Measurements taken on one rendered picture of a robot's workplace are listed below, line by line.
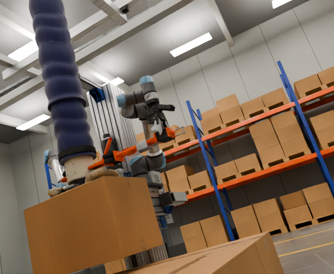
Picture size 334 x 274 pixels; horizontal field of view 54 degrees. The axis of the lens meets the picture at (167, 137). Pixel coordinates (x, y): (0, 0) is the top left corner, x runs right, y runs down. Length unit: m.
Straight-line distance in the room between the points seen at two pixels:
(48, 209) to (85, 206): 0.26
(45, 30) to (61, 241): 1.32
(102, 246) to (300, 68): 9.61
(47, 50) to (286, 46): 9.39
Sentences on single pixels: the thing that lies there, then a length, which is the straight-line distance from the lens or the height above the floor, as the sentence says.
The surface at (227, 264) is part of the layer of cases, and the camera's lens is 0.98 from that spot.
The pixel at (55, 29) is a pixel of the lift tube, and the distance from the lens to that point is 2.35.
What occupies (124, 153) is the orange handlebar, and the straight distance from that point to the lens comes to 1.79.
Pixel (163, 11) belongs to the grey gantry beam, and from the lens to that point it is 4.06.
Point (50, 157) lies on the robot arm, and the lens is 2.85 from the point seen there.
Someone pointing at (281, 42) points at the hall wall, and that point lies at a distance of 11.12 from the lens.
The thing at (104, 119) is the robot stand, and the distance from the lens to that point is 2.82.
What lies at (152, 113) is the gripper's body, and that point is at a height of 1.28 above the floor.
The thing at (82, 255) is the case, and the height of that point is 0.68.
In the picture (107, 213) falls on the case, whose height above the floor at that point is 0.84.
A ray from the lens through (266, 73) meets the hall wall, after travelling 10.77.
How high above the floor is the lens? 0.65
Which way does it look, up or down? 17 degrees up
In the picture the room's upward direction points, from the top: 16 degrees counter-clockwise
